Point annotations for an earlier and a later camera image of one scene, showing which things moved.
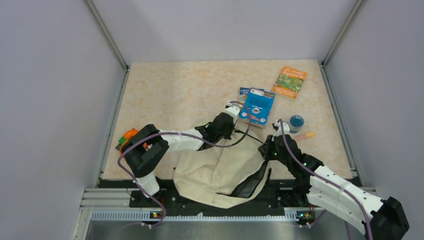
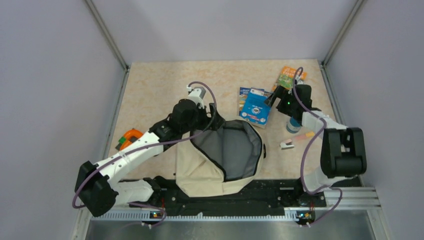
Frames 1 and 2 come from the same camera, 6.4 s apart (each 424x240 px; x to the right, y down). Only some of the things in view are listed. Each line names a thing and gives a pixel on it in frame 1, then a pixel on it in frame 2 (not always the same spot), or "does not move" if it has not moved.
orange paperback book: [289, 82] does not move
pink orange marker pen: [308, 134] does not move
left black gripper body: [226, 134] to [200, 120]
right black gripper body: [271, 152] to [287, 103]
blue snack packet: [260, 103] does not move
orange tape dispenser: [123, 140] does not move
